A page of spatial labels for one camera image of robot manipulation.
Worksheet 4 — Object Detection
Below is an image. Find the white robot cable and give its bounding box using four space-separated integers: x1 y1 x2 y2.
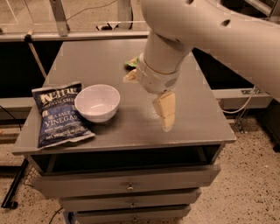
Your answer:
221 85 257 115

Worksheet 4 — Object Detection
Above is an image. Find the green chip bag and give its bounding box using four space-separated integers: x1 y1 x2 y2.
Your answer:
125 57 139 69

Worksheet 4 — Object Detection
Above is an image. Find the grey drawer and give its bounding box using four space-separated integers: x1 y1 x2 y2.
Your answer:
59 188 201 212
31 165 221 198
76 205 191 224

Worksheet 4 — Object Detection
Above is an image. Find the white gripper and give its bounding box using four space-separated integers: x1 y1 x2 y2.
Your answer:
122 53 180 132

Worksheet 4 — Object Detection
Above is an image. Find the bottom grey drawer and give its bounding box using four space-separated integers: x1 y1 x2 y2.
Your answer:
76 205 191 224

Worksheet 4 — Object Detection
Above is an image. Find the grey drawer cabinet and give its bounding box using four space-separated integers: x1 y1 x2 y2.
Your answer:
11 37 237 224

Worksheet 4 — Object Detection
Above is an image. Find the top grey drawer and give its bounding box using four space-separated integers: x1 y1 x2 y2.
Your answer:
31 165 221 198

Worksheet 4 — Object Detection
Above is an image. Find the blue Kettle chip bag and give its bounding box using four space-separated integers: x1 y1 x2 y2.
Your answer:
31 82 95 149

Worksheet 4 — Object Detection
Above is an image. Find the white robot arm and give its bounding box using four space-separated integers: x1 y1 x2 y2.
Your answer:
123 0 280 132

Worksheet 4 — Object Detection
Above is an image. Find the middle grey drawer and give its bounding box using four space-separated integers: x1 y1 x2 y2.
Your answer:
59 188 201 212

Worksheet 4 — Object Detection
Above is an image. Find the black floor cable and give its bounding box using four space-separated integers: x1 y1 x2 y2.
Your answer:
47 206 64 224

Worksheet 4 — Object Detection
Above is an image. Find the metal frame rail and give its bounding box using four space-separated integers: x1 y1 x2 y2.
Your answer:
0 0 149 42

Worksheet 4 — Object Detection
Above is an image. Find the white ceramic bowl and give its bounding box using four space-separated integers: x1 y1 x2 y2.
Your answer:
74 84 121 123

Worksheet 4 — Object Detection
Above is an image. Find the black floor stand leg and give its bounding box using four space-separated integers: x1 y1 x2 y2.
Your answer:
0 159 29 209

